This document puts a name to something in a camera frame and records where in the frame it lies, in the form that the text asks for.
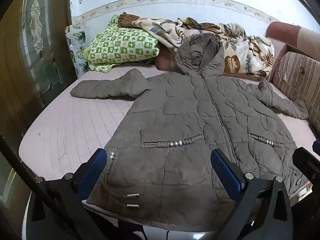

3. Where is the striped sofa back cushion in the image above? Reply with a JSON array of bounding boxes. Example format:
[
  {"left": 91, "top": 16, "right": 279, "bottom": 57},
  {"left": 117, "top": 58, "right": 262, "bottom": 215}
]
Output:
[{"left": 272, "top": 51, "right": 320, "bottom": 132}]

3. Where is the grey-brown quilted hooded jacket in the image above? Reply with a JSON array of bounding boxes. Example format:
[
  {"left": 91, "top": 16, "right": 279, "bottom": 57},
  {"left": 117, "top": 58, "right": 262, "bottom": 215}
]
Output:
[{"left": 70, "top": 32, "right": 313, "bottom": 233}]

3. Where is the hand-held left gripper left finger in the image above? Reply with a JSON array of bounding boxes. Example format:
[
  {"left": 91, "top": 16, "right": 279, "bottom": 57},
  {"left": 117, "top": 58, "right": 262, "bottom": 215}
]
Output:
[{"left": 22, "top": 148, "right": 108, "bottom": 240}]

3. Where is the green checkered pillow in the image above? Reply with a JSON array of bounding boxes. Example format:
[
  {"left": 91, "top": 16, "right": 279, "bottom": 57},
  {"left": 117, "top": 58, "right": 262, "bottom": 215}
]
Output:
[{"left": 83, "top": 14, "right": 160, "bottom": 73}]

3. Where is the brown pillow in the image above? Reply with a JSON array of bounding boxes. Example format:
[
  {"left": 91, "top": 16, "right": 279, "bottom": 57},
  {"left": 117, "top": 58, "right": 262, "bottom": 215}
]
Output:
[{"left": 155, "top": 47, "right": 181, "bottom": 72}]

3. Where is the wooden door with glass panel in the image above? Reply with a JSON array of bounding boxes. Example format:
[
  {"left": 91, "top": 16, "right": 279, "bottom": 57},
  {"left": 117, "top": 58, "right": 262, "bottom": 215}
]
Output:
[{"left": 0, "top": 0, "right": 78, "bottom": 230}]

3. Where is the bed with pink sheet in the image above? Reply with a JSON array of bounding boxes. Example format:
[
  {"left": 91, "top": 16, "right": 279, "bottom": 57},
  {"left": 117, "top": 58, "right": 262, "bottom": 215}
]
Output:
[{"left": 19, "top": 64, "right": 320, "bottom": 205}]

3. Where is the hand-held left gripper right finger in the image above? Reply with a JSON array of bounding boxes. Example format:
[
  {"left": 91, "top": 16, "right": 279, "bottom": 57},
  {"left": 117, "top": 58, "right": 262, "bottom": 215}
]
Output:
[{"left": 210, "top": 148, "right": 294, "bottom": 240}]

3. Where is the pink bolster cushion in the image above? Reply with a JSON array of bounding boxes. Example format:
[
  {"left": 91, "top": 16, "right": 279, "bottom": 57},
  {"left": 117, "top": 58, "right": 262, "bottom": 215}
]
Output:
[{"left": 266, "top": 21, "right": 320, "bottom": 63}]

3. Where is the leaf print blanket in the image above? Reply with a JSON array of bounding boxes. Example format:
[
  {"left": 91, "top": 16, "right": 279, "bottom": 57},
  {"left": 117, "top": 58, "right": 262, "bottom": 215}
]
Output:
[{"left": 117, "top": 12, "right": 275, "bottom": 80}]

